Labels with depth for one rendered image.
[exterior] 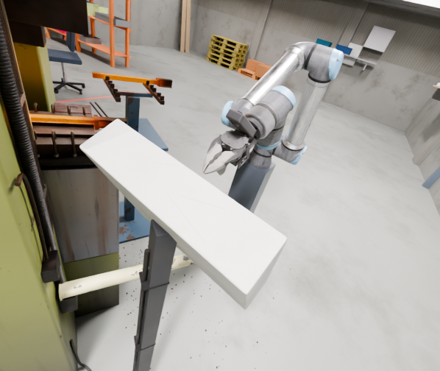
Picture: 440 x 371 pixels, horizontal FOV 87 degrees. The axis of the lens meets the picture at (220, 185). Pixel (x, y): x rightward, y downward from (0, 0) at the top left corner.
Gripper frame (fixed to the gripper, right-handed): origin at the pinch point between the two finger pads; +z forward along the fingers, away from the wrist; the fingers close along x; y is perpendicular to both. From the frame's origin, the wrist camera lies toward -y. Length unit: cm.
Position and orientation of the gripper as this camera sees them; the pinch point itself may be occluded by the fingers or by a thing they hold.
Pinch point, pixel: (206, 168)
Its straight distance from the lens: 59.6
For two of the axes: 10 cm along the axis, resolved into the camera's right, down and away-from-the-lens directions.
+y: 0.9, 5.1, 8.5
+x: -7.5, -5.2, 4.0
